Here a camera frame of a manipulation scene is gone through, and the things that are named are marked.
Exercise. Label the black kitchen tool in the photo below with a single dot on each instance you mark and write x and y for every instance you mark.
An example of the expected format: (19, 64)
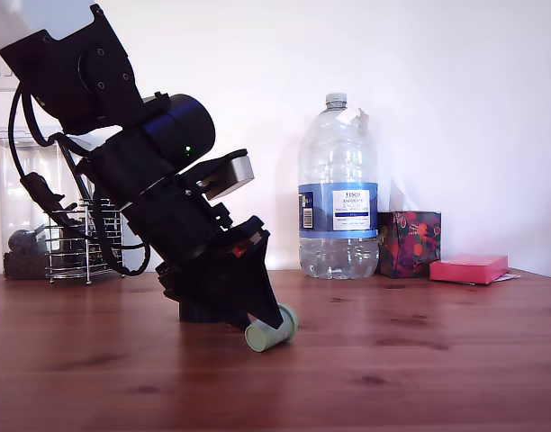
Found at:
(39, 189)

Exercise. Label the pink flat box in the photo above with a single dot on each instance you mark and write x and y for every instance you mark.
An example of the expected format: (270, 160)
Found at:
(468, 270)

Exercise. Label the grey camera box with bracket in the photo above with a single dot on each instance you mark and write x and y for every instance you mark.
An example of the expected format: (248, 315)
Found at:
(237, 173)

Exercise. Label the black round utensil head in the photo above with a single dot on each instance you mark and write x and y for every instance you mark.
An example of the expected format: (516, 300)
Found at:
(20, 240)

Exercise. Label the dark jar contents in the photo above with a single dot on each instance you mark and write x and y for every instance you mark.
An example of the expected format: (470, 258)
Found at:
(21, 267)

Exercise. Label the printed paper sheet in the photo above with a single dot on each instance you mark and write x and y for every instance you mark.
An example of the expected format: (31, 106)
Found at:
(510, 277)

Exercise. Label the clear plastic storage jar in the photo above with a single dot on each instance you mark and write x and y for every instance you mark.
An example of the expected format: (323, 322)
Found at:
(10, 216)

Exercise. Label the floral tissue box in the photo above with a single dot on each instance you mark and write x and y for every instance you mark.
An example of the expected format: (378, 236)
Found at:
(409, 245)

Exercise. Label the pale green coffee capsule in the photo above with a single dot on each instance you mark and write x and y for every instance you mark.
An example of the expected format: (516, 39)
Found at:
(262, 339)

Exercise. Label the white tissue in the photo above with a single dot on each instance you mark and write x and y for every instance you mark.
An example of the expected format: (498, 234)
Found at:
(402, 200)

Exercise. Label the large clear water bottle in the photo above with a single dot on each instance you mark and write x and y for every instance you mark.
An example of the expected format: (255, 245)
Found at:
(337, 216)

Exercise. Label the long black chopstick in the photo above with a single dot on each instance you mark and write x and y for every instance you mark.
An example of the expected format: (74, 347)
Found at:
(77, 175)

